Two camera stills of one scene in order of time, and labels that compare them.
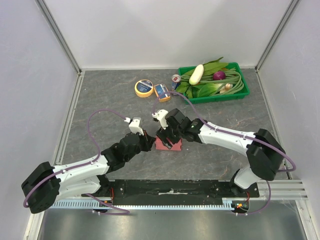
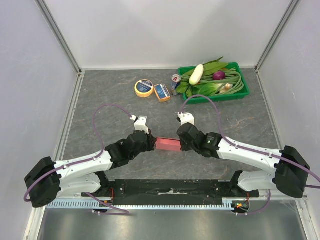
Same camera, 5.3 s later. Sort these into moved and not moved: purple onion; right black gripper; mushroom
Moved: right black gripper
Not moved: mushroom; purple onion
